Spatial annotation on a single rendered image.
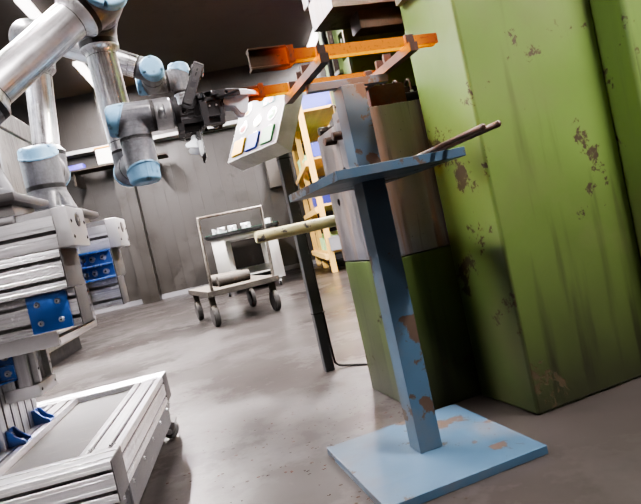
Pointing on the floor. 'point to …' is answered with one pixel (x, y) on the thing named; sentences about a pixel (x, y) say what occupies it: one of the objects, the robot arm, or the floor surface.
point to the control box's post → (306, 268)
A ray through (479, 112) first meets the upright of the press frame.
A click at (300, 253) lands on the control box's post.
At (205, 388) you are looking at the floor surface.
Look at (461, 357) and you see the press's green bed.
